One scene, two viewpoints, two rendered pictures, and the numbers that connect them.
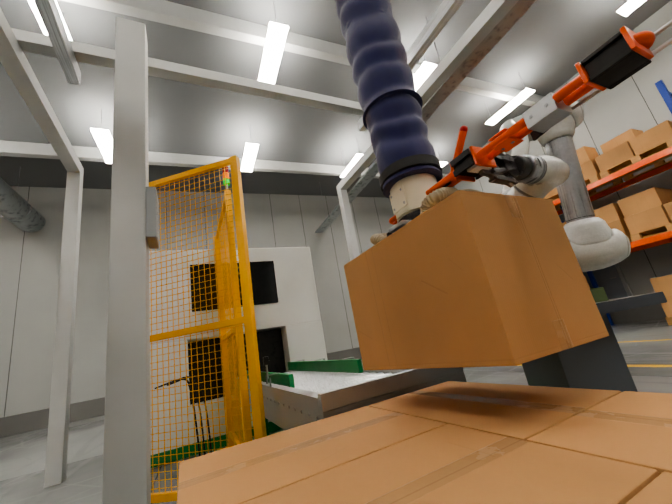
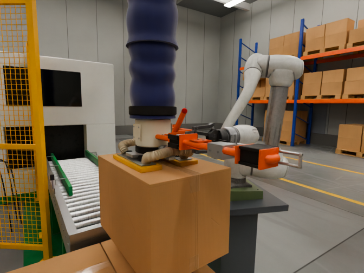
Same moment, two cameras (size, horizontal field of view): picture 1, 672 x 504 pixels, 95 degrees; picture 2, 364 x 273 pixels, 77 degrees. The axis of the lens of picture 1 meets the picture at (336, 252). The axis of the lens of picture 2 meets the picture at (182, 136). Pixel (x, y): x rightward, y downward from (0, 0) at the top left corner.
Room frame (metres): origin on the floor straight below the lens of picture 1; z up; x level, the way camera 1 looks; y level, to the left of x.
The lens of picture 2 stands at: (-0.06, -0.33, 1.34)
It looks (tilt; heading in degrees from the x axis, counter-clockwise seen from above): 8 degrees down; 353
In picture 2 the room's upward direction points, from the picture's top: 1 degrees clockwise
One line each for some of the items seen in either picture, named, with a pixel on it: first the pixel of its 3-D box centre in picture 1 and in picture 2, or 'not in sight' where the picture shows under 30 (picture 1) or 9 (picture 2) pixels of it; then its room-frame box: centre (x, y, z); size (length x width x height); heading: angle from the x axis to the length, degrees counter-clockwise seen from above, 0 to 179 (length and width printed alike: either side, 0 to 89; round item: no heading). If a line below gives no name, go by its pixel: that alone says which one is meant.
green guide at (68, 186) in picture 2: (257, 378); (55, 169); (2.59, 0.79, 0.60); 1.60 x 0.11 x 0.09; 28
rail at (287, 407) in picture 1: (260, 397); (53, 188); (2.25, 0.68, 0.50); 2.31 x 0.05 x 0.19; 28
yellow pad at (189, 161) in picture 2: not in sight; (169, 154); (1.08, -0.40, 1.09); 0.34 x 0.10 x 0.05; 28
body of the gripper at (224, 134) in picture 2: (511, 167); (215, 138); (0.88, -0.59, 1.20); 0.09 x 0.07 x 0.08; 117
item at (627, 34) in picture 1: (612, 60); (255, 155); (0.50, -0.59, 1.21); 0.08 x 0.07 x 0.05; 28
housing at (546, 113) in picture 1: (546, 113); (221, 150); (0.63, -0.54, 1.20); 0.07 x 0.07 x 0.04; 28
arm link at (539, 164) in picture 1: (526, 169); (227, 137); (0.91, -0.65, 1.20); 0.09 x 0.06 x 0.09; 27
